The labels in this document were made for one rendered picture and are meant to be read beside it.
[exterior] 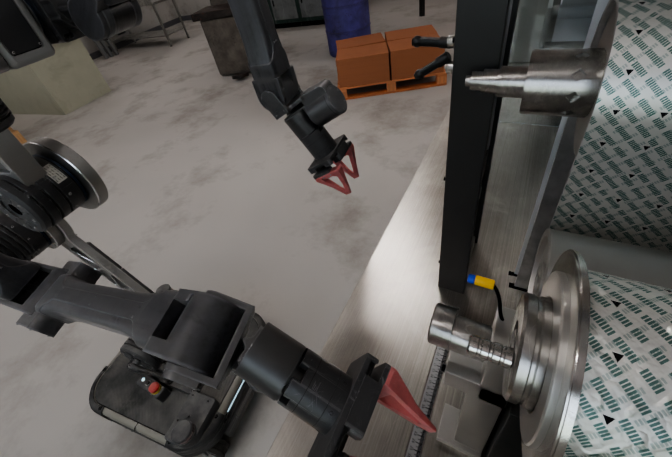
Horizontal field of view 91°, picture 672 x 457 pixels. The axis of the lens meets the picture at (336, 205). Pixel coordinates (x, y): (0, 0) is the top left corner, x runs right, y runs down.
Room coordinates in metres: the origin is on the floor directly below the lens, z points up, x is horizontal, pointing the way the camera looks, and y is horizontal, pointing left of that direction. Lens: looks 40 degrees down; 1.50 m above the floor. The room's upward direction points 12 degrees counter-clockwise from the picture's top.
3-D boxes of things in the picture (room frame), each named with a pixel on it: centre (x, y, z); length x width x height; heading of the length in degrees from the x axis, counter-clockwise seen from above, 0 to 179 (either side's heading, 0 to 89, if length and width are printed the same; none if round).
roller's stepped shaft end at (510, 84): (0.34, -0.20, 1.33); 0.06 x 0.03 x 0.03; 55
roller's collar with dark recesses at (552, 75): (0.31, -0.25, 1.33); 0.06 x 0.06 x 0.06; 55
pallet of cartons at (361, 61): (3.78, -0.89, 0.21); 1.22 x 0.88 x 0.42; 76
